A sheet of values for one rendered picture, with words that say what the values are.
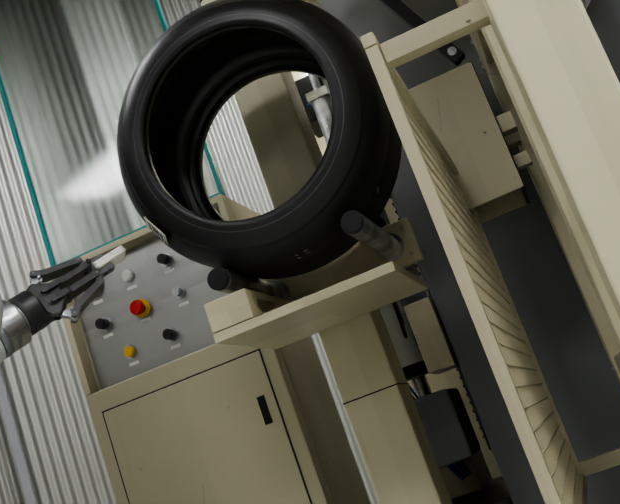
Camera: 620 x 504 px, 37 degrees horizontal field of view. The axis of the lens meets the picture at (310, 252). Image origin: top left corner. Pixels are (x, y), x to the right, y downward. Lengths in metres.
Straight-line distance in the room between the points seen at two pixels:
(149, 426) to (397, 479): 0.76
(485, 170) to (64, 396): 3.23
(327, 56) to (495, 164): 0.45
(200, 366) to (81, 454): 2.38
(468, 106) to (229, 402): 0.97
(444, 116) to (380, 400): 0.63
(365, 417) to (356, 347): 0.15
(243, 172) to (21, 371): 1.58
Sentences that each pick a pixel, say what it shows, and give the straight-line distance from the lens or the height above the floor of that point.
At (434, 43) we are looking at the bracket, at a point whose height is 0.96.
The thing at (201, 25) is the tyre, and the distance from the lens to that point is 1.88.
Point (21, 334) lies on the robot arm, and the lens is 1.64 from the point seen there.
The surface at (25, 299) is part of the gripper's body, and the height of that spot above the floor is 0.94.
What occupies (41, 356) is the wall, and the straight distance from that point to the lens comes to 4.85.
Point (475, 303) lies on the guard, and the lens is 1.13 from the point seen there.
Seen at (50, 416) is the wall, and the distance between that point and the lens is 4.80.
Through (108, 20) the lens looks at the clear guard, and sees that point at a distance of 2.80.
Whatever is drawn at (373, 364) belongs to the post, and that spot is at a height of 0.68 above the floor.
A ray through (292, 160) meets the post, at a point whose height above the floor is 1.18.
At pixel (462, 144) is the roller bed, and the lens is 1.99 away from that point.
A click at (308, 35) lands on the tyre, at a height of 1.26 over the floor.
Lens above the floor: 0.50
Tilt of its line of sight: 13 degrees up
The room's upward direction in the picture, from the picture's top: 20 degrees counter-clockwise
